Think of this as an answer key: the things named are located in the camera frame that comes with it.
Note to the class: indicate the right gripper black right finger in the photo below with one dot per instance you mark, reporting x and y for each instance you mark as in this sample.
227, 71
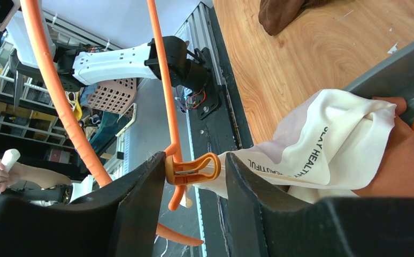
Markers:
266, 221

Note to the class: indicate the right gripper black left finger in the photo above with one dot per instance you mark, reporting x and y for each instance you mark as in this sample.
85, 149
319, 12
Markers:
119, 219

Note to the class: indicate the orange plastic hanger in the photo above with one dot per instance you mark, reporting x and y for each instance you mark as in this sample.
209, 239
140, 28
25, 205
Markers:
178, 173

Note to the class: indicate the pale pink underwear cream waistband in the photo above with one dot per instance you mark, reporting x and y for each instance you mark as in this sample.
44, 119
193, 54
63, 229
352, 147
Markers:
331, 145

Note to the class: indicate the brown underwear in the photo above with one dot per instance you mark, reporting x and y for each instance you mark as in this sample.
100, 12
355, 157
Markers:
395, 176

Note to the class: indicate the person bare forearm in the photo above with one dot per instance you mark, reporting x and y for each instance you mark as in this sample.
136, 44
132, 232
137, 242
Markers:
42, 177

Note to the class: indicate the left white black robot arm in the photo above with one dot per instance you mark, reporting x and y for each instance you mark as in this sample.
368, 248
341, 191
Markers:
77, 67

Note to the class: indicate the storage shelf with boxes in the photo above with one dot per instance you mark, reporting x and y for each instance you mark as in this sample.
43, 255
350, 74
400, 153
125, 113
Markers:
29, 122

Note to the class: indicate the pink perforated plastic basket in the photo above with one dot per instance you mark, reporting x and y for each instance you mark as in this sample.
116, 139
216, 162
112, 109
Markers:
114, 96

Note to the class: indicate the grey plastic basin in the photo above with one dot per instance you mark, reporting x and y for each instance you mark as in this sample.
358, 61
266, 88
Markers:
393, 77

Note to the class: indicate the brown cloth on table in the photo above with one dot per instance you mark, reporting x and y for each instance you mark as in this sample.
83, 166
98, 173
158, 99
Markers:
275, 15

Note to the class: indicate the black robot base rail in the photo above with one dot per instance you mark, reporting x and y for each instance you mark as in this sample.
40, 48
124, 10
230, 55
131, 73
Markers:
223, 130

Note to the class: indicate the white controller handle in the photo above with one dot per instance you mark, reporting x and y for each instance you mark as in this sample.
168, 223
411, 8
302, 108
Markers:
9, 158

